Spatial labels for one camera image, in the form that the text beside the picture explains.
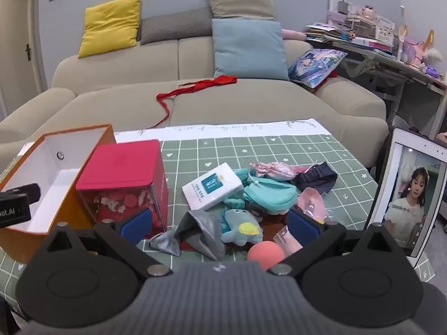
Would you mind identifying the beige pillow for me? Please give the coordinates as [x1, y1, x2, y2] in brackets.
[207, 0, 276, 20]

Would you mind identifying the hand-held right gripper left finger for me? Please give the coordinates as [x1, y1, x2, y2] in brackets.
[35, 207, 172, 278]

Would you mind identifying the grey cloth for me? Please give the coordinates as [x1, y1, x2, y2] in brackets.
[148, 210, 227, 261]

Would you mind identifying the pile of books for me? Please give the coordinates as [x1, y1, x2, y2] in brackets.
[305, 24, 350, 42]

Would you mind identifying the pink plush bag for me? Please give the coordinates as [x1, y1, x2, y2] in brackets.
[398, 30, 445, 67]

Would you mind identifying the clear plastic bag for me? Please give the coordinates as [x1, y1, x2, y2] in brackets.
[273, 224, 305, 257]

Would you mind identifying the orange cardboard box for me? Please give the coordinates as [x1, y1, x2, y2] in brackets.
[0, 123, 117, 264]

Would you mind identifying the light blue pillow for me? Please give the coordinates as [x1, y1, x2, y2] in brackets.
[211, 18, 290, 82]

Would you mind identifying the printed blue pillow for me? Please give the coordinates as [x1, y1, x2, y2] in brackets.
[288, 49, 349, 88]

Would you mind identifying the white door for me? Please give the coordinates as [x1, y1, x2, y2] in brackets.
[0, 0, 48, 119]

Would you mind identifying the pink plush pillow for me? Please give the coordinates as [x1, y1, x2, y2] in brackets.
[281, 28, 315, 42]

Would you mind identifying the beige sofa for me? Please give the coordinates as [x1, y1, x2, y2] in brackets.
[0, 35, 390, 178]

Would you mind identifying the coral ball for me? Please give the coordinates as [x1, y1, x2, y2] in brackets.
[247, 241, 286, 272]

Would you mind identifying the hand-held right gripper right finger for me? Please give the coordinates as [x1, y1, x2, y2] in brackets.
[269, 208, 402, 278]

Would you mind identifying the red box with clear sides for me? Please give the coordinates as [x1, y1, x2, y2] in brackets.
[75, 140, 170, 238]

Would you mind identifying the blue plush toy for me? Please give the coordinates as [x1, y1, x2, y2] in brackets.
[220, 209, 264, 247]

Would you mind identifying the grey desk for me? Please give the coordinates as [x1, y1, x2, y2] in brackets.
[307, 38, 447, 138]

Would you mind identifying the grey knitted pillow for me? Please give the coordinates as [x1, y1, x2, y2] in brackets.
[140, 6, 214, 46]

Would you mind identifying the navy cloth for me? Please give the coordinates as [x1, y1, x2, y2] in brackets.
[291, 161, 338, 196]

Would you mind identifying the white desk organizer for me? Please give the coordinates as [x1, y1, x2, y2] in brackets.
[327, 0, 398, 47]

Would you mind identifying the white tablet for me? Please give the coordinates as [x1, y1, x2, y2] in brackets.
[363, 127, 447, 258]

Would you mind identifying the yellow pillow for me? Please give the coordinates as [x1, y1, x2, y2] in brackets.
[77, 0, 141, 59]

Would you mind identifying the red ribbon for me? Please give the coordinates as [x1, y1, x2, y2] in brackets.
[156, 75, 238, 128]

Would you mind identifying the white tissue pack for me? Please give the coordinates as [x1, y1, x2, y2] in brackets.
[182, 162, 244, 212]

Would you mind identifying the pink cloth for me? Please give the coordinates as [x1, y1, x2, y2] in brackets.
[297, 187, 328, 223]

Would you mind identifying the teal drawstring bag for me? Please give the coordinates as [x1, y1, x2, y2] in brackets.
[223, 167, 298, 217]

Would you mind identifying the small red cloth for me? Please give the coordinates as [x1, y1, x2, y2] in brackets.
[313, 73, 338, 93]

